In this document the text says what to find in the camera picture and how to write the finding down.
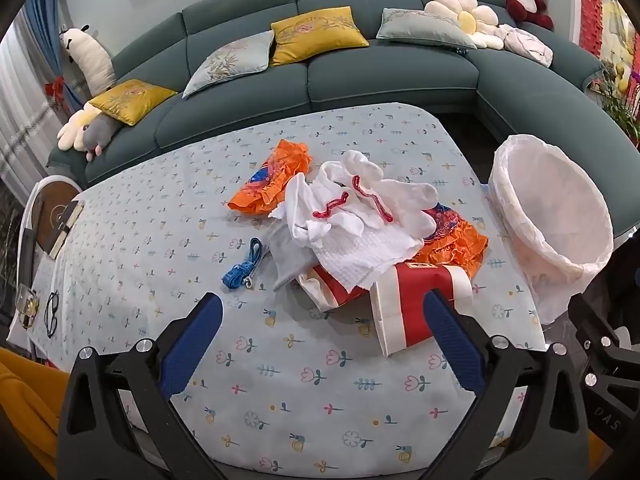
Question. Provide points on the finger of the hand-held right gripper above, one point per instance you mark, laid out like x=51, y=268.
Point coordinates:
x=595, y=325

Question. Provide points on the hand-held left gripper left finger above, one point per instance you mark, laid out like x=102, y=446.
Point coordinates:
x=192, y=345

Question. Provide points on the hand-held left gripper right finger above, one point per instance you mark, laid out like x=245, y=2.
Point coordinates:
x=452, y=340

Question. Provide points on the large orange snack wrapper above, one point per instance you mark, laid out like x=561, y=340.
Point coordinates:
x=455, y=245

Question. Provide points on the white paper towel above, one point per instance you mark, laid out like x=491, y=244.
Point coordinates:
x=365, y=255

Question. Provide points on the trash bin with white bag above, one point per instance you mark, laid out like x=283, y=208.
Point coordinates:
x=550, y=200

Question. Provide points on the grey cloth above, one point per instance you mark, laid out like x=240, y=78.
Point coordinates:
x=290, y=260

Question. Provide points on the black eyeglasses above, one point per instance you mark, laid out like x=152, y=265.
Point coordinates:
x=52, y=315

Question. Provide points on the white glove red trim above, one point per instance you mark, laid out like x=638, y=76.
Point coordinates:
x=400, y=195
x=305, y=205

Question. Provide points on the person's yellow clothing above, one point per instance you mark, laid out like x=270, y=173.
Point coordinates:
x=25, y=405

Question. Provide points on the small orange snack wrapper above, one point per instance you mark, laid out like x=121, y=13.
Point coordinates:
x=280, y=165

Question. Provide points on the round side table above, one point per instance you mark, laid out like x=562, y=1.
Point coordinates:
x=50, y=195

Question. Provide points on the potted plant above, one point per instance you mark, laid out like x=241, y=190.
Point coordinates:
x=625, y=105

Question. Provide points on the grey and cream plush toy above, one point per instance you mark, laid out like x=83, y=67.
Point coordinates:
x=72, y=127

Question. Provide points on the yellow embroidered pillow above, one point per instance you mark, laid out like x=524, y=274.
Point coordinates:
x=315, y=35
x=130, y=100

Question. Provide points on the teal sofa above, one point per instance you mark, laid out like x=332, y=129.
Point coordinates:
x=390, y=80

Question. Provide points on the grey embroidered pillow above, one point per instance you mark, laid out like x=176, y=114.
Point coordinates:
x=425, y=27
x=230, y=62

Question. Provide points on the red curtain tassel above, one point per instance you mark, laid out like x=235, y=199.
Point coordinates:
x=56, y=90

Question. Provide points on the pink white marbled cushion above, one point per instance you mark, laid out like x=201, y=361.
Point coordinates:
x=525, y=42

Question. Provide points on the white sheer curtain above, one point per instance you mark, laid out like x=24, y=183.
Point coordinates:
x=20, y=110

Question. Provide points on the panda plush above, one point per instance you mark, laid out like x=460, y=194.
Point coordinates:
x=92, y=60

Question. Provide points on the white daisy cushion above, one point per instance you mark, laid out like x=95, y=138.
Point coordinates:
x=482, y=15

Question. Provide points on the blue curtain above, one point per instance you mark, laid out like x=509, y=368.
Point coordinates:
x=50, y=30

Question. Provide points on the red wall decoration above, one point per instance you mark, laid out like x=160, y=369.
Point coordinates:
x=600, y=5

